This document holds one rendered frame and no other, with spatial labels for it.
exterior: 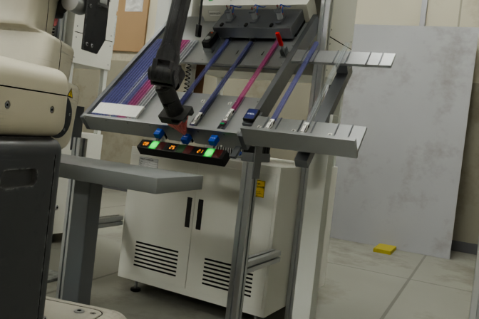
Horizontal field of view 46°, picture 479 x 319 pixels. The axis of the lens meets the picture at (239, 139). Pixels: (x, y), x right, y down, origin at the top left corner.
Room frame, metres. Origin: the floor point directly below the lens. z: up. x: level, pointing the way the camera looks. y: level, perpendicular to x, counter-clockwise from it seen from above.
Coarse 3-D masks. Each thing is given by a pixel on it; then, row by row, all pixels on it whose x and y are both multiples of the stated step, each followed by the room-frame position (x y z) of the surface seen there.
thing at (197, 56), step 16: (192, 16) 2.50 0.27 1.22; (192, 32) 2.39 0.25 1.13; (208, 32) 2.36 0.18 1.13; (240, 48) 2.19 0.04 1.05; (256, 48) 2.16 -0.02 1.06; (288, 48) 2.10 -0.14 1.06; (224, 64) 2.14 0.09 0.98; (240, 64) 2.11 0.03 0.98; (256, 64) 2.08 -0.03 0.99; (272, 64) 2.05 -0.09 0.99
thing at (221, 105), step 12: (156, 96) 2.09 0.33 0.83; (180, 96) 2.05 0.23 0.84; (192, 96) 2.03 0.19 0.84; (204, 96) 2.01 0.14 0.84; (216, 96) 1.99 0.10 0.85; (228, 96) 1.97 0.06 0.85; (156, 108) 2.03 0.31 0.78; (216, 108) 1.94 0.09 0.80; (228, 108) 1.92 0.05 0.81; (240, 108) 1.90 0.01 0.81; (252, 108) 1.89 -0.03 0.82; (156, 120) 1.98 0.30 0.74; (204, 120) 1.91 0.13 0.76; (216, 120) 1.89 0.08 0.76; (228, 120) 1.86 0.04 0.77; (240, 120) 1.85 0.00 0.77
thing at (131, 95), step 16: (192, 48) 2.28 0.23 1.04; (144, 64) 2.27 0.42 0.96; (128, 80) 2.21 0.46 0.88; (144, 80) 2.18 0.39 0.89; (112, 96) 2.15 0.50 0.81; (128, 96) 2.12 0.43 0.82; (144, 96) 2.09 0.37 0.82; (96, 112) 2.10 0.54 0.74; (112, 112) 2.07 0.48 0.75; (128, 112) 2.04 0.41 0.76
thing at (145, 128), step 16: (96, 128) 2.11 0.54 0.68; (112, 128) 2.06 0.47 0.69; (128, 128) 2.02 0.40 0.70; (144, 128) 1.97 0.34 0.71; (160, 128) 1.93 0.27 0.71; (192, 128) 1.85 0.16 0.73; (208, 128) 1.83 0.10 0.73; (208, 144) 1.88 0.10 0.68; (224, 144) 1.84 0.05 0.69; (240, 144) 1.80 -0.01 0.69
